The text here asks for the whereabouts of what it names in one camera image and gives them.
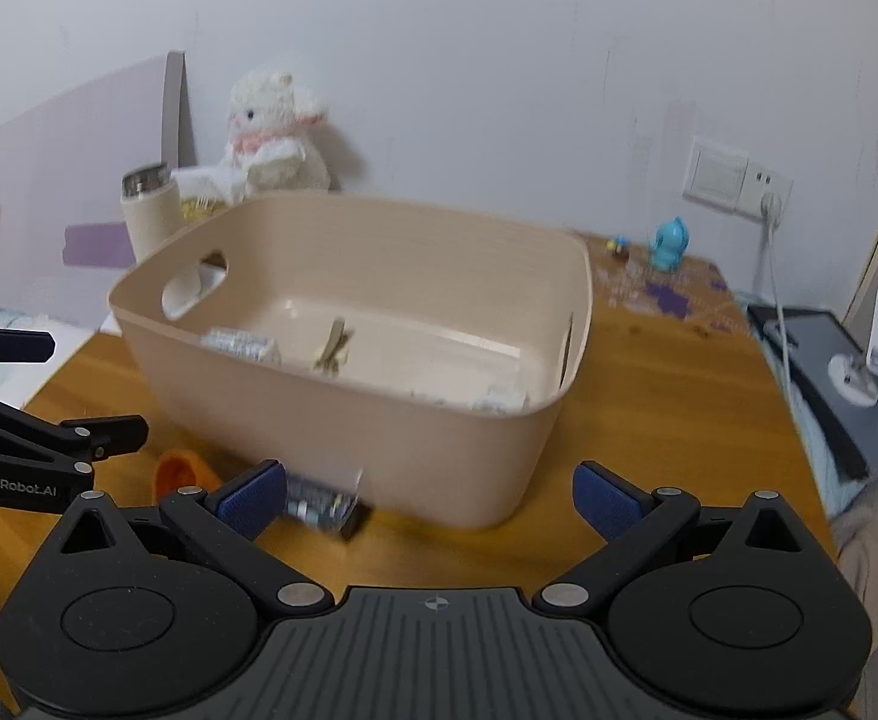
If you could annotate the dark grey laptop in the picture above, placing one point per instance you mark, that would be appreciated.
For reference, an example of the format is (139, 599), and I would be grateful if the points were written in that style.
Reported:
(810, 338)

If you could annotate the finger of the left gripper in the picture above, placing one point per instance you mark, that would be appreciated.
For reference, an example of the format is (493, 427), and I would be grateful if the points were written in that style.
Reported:
(15, 344)
(25, 437)

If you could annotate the cream thermos bottle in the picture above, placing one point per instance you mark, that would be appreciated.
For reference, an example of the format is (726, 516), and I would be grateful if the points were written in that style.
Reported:
(150, 202)

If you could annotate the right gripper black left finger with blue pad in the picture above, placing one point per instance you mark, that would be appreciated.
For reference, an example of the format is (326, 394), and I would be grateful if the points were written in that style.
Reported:
(220, 529)

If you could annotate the dark blue small box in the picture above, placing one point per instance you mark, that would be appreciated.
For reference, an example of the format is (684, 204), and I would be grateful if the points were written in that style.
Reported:
(324, 509)

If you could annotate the beige plastic storage bin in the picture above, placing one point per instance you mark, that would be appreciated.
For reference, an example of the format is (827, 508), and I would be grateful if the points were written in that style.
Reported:
(440, 301)

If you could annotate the white plush lamb toy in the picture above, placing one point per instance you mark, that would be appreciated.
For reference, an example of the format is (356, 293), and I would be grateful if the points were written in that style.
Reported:
(269, 134)

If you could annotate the blue white patterned box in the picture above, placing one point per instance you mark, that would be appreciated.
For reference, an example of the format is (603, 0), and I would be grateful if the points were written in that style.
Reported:
(242, 344)

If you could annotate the white wall switch socket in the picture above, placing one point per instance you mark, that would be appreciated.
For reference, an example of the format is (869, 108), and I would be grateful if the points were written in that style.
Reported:
(731, 181)

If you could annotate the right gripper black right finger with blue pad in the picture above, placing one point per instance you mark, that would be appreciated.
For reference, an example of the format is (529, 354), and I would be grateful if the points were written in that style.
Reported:
(642, 531)

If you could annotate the small mushroom figurine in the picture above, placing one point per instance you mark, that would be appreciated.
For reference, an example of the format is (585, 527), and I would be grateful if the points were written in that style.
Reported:
(618, 247)

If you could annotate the wooden clothes peg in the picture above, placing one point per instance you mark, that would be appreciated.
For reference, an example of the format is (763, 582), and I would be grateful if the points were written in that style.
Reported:
(333, 355)

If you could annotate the orange sock doll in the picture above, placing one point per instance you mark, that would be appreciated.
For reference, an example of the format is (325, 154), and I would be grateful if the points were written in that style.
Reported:
(179, 468)

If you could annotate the blue penguin figurine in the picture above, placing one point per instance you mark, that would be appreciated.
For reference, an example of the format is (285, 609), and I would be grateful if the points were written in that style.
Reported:
(668, 245)

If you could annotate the floral white scrunchie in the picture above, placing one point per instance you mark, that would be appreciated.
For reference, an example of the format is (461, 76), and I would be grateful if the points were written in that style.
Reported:
(496, 400)

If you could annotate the white tissue pack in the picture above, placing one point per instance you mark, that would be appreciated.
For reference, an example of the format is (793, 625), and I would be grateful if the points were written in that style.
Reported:
(206, 190)

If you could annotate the lilac bed headboard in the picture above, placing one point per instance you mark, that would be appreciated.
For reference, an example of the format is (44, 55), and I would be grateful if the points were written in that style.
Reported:
(63, 239)

